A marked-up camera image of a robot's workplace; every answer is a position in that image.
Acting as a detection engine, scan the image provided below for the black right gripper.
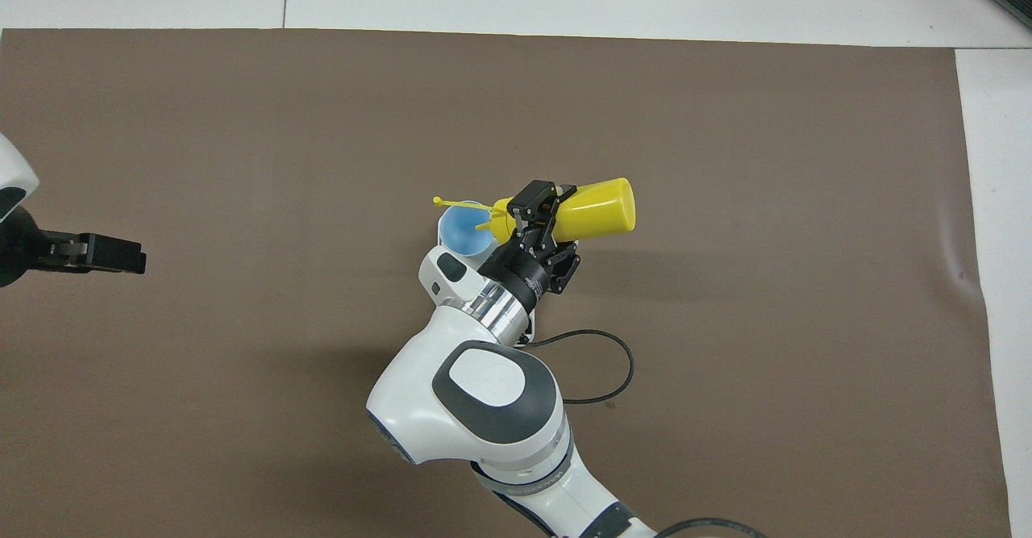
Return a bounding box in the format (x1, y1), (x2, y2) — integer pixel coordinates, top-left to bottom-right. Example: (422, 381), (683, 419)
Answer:
(480, 181), (581, 317)

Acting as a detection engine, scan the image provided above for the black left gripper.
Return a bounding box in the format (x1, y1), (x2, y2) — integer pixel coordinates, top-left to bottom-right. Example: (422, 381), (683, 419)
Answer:
(0, 207), (148, 287)

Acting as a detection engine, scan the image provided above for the yellow squeeze bottle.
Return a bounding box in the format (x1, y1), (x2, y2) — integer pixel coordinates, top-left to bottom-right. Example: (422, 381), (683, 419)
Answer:
(432, 177), (637, 246)

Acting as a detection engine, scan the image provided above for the light blue plastic cup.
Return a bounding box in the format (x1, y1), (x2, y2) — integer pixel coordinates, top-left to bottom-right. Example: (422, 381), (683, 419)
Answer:
(438, 202), (501, 258)

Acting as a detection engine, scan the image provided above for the silver digital kitchen scale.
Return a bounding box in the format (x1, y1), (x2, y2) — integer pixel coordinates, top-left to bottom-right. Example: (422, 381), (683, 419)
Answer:
(436, 223), (536, 350)

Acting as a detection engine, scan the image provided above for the brown paper mat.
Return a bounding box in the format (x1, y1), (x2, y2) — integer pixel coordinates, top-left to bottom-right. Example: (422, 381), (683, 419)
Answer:
(0, 28), (1013, 538)

